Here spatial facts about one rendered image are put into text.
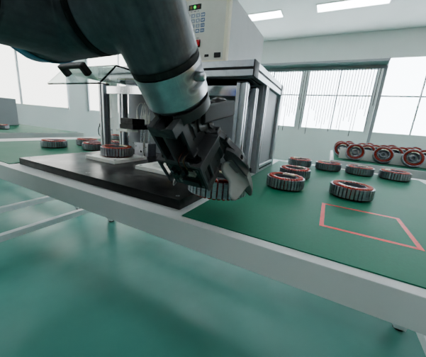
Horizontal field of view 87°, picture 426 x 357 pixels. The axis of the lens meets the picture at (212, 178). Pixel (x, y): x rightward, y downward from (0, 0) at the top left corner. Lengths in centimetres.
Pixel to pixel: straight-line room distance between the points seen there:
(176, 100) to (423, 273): 40
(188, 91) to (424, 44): 724
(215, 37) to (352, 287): 75
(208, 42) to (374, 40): 663
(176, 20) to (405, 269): 42
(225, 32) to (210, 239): 64
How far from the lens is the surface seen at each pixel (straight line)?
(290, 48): 743
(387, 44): 733
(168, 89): 24
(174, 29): 23
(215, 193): 38
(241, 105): 71
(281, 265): 38
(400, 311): 40
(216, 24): 86
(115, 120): 200
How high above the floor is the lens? 93
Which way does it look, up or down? 14 degrees down
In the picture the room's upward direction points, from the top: 4 degrees clockwise
